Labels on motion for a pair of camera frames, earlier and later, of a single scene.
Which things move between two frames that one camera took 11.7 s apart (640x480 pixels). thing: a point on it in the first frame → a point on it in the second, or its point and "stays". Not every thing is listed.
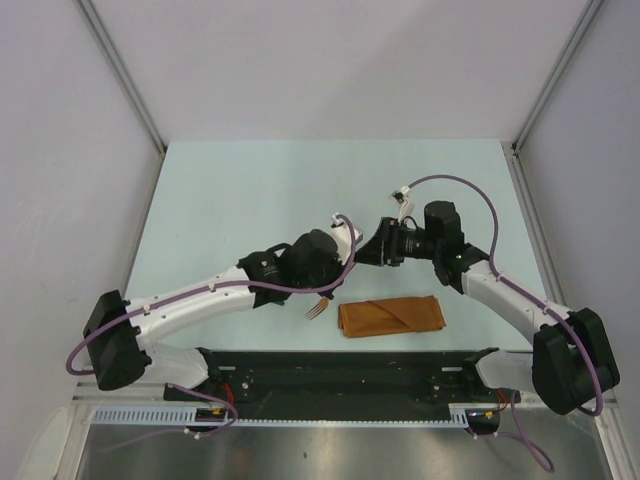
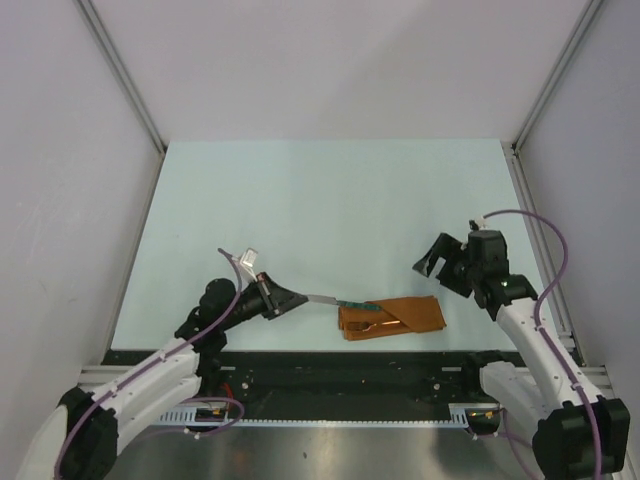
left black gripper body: x=334 y=267 → x=250 y=303
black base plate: x=256 y=378 stays
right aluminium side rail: x=541 y=250 stays
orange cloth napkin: x=390 y=316 stays
